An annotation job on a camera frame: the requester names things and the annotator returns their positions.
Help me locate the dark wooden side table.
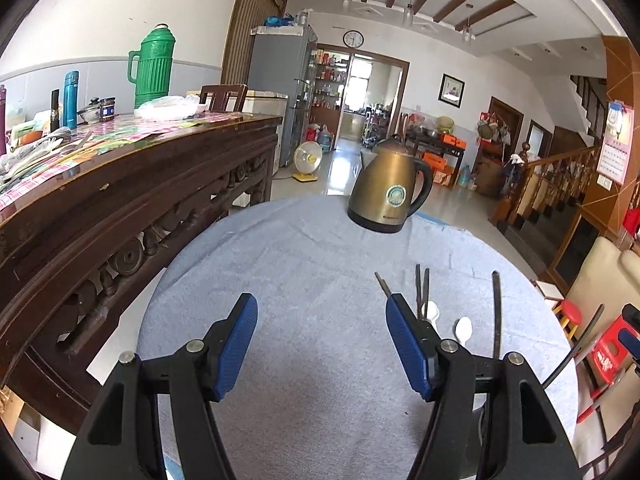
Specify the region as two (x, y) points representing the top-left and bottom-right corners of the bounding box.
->
(406, 130), (465, 188)

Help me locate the red plastic child chair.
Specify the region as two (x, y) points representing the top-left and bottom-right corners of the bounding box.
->
(576, 315), (631, 424)

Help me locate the orange cardboard box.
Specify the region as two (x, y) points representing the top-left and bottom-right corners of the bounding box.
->
(422, 152), (447, 171)

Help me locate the green thermos jug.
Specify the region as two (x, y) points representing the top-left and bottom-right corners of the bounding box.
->
(127, 23), (176, 110)

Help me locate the wooden chair back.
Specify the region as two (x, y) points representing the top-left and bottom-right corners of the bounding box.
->
(200, 84), (248, 113)

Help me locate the white chest freezer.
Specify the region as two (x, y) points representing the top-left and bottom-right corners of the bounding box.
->
(185, 89), (291, 176)

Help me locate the wooden stair railing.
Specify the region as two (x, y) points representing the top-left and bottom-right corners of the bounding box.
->
(489, 146), (600, 229)

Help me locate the wall calendar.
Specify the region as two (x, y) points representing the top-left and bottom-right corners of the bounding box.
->
(597, 101), (634, 184)

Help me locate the round wall clock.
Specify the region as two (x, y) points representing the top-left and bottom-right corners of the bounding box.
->
(342, 29), (364, 49)

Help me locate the white small step stool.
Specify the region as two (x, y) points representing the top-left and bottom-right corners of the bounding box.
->
(533, 280), (564, 302)

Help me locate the grey round table cloth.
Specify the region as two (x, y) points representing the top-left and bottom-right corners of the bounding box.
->
(137, 196), (578, 479)

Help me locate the blue thermos bottle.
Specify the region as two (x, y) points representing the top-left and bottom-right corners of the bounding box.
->
(62, 70), (79, 130)

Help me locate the framed wall picture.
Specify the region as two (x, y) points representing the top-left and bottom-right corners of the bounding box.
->
(438, 74), (465, 108)

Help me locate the white plastic bag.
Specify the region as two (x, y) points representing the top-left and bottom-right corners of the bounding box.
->
(134, 96), (206, 122)

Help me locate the carved dark wooden sideboard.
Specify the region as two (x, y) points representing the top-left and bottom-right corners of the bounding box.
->
(1, 114), (281, 433)

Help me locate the gold electric kettle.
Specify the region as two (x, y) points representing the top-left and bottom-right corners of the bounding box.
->
(347, 138), (433, 233)

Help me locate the small electric heater fan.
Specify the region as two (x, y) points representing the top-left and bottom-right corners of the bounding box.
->
(292, 141), (323, 183)

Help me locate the white ceramic spoon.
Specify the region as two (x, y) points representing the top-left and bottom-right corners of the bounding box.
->
(454, 316), (473, 347)
(420, 300), (440, 330)

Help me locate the grey refrigerator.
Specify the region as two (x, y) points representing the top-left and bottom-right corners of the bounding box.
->
(248, 25), (317, 167)

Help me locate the red yellow small stool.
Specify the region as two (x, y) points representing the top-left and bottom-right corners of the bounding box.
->
(552, 299), (582, 340)

